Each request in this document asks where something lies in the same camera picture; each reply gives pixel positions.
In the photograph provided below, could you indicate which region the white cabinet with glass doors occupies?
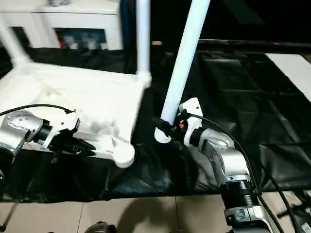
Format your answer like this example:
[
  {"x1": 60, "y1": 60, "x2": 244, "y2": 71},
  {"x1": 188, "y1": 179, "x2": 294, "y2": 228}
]
[{"x1": 0, "y1": 0, "x2": 122, "y2": 51}]

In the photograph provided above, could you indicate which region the white plastic table top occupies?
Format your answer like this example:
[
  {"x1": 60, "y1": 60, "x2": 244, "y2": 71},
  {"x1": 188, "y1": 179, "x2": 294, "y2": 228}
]
[{"x1": 0, "y1": 62, "x2": 153, "y2": 169}]

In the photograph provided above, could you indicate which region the white flat board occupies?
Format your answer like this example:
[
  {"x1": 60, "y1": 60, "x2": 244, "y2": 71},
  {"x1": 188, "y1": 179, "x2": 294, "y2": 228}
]
[{"x1": 264, "y1": 53, "x2": 311, "y2": 104}]

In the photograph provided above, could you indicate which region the black mat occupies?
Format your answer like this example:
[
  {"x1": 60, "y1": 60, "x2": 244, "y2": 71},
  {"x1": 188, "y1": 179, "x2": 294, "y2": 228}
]
[{"x1": 0, "y1": 40, "x2": 311, "y2": 202}]

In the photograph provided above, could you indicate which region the thin black rod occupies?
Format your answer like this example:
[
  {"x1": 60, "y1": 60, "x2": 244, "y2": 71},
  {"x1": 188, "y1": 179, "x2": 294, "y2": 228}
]
[{"x1": 277, "y1": 205, "x2": 308, "y2": 217}]

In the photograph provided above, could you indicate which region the black metal stand frame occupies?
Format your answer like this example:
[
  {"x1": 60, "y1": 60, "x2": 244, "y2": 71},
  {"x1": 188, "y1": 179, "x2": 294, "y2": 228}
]
[{"x1": 3, "y1": 201, "x2": 17, "y2": 229}]

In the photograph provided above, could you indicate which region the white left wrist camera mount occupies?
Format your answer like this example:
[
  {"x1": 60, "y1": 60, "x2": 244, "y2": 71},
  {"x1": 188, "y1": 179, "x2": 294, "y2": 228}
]
[{"x1": 44, "y1": 110, "x2": 81, "y2": 149}]

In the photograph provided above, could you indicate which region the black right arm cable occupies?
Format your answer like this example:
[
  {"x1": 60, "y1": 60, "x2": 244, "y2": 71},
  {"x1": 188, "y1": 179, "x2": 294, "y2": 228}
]
[{"x1": 181, "y1": 110, "x2": 303, "y2": 233}]

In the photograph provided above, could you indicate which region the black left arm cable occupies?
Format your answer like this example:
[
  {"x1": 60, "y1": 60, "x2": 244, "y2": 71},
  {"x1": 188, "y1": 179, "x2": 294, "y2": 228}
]
[{"x1": 0, "y1": 104, "x2": 76, "y2": 117}]

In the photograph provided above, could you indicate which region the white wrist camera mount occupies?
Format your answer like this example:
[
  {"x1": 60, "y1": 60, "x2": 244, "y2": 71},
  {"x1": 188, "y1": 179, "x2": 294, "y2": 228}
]
[
  {"x1": 178, "y1": 97, "x2": 204, "y2": 148},
  {"x1": 44, "y1": 110, "x2": 81, "y2": 149}
]

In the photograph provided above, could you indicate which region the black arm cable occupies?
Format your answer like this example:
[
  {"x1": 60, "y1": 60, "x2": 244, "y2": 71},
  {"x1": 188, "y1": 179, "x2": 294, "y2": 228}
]
[
  {"x1": 0, "y1": 104, "x2": 76, "y2": 117},
  {"x1": 181, "y1": 110, "x2": 303, "y2": 233}
]

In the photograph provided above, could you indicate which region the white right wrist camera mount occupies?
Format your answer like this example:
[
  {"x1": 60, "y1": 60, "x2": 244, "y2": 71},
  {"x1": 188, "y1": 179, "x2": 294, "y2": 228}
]
[{"x1": 178, "y1": 97, "x2": 204, "y2": 148}]

